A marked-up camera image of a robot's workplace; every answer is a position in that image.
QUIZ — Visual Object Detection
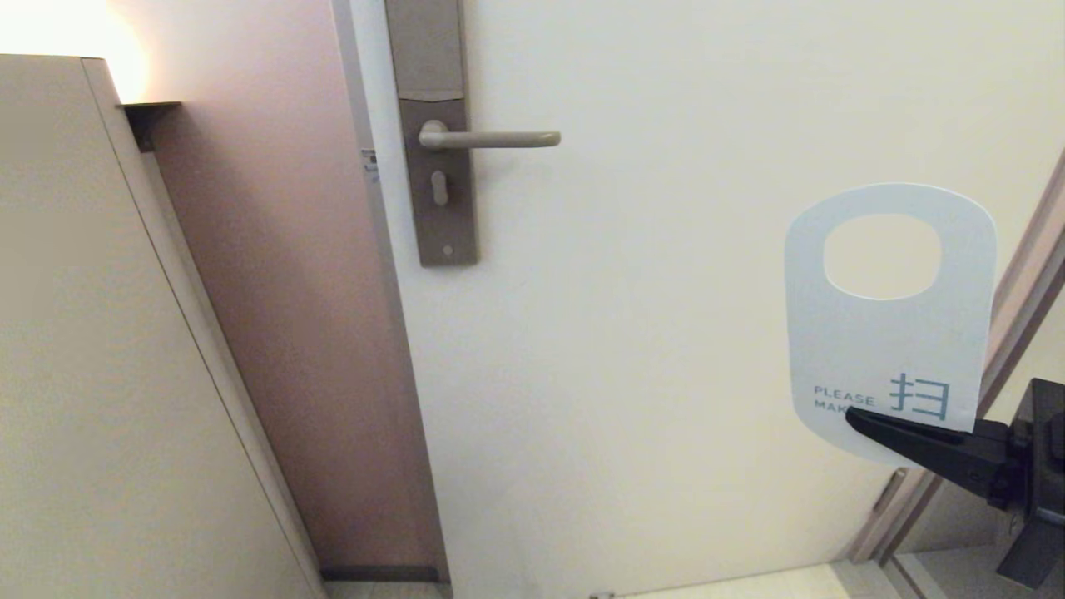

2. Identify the white and blue door hanger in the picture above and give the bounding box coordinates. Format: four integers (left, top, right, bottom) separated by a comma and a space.
784, 183, 999, 467

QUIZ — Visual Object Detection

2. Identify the white room door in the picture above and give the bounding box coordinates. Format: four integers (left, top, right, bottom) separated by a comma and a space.
331, 0, 1065, 599

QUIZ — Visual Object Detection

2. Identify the brown metal lock plate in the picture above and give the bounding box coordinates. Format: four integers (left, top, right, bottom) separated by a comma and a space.
384, 0, 481, 268

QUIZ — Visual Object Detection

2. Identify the metal door handle lever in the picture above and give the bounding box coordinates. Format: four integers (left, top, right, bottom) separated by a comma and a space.
419, 120, 562, 151

